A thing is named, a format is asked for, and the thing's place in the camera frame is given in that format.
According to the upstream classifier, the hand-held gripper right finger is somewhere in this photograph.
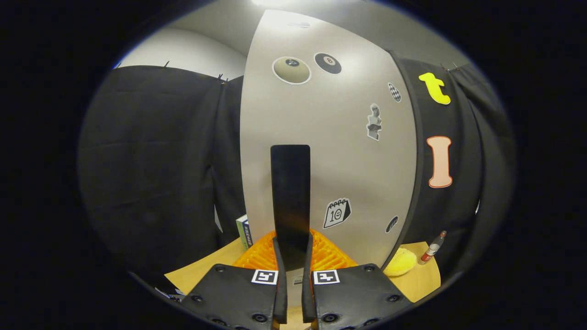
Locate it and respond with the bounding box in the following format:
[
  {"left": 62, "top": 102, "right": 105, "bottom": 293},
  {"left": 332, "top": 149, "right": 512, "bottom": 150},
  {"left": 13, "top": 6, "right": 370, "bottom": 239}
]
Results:
[{"left": 301, "top": 231, "right": 413, "bottom": 330}]

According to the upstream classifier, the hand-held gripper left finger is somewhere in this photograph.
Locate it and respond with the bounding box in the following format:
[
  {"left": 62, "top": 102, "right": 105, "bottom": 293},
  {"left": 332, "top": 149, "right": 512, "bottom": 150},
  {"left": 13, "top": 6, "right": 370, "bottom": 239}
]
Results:
[{"left": 181, "top": 231, "right": 288, "bottom": 330}]

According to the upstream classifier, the dark grey shoe cabinet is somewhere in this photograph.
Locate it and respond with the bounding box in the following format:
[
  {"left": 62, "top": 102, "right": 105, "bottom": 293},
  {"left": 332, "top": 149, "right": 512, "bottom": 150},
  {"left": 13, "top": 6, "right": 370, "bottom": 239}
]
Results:
[{"left": 385, "top": 48, "right": 427, "bottom": 271}]

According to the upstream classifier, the yellow bumpy bun toy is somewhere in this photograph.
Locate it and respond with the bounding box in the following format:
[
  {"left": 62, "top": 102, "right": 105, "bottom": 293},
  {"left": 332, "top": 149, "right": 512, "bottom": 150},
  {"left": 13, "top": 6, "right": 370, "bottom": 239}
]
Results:
[{"left": 383, "top": 247, "right": 417, "bottom": 277}]

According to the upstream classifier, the green spine book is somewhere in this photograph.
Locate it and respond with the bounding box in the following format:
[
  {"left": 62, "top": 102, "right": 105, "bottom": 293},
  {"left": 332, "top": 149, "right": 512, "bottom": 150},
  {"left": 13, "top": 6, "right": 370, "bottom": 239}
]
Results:
[{"left": 236, "top": 214, "right": 248, "bottom": 249}]

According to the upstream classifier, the black door handle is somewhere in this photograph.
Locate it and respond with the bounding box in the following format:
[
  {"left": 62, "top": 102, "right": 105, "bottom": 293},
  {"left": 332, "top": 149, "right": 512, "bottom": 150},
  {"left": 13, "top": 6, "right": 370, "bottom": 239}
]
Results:
[{"left": 270, "top": 144, "right": 311, "bottom": 271}]

